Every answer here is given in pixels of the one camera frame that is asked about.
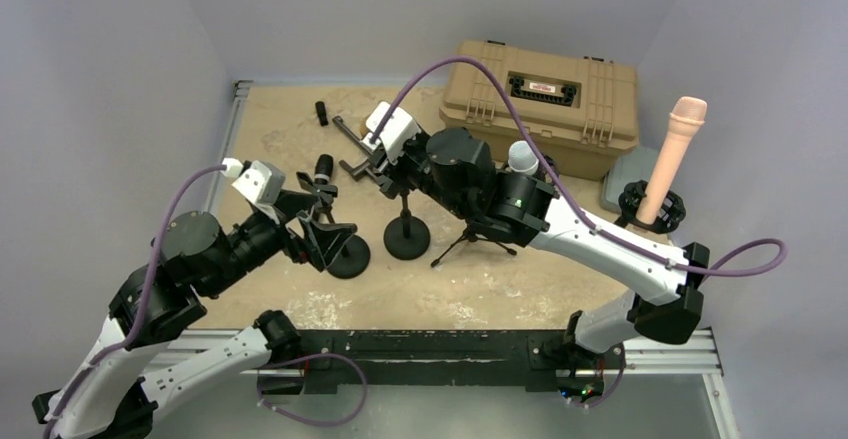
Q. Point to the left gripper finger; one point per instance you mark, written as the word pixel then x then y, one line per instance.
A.
pixel 322 243
pixel 314 184

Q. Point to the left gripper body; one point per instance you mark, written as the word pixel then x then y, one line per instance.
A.
pixel 292 244

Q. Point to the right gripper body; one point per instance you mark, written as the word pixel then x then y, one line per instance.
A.
pixel 410 168

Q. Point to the black microphone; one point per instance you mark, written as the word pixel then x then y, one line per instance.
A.
pixel 323 171

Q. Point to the black clip mic stand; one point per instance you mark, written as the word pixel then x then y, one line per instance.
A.
pixel 354 257

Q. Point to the black round-base mic stand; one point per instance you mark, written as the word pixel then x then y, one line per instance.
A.
pixel 406 237

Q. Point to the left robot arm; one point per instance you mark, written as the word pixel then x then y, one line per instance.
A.
pixel 113 394

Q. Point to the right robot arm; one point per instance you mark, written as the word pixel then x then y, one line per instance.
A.
pixel 457 171

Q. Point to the white microphone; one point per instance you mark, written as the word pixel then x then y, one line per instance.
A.
pixel 522 159

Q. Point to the pink microphone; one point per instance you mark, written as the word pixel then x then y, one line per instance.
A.
pixel 685 120

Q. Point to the small black cylinder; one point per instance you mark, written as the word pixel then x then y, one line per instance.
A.
pixel 321 113

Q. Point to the tan plastic case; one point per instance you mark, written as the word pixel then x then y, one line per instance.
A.
pixel 580 112

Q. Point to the grey pad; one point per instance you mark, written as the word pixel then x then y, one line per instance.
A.
pixel 635 166

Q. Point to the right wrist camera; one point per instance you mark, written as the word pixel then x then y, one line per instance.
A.
pixel 400 127

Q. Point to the black tripod shock-mount stand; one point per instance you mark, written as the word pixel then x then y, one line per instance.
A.
pixel 474 240

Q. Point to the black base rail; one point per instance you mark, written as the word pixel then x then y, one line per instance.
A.
pixel 535 360

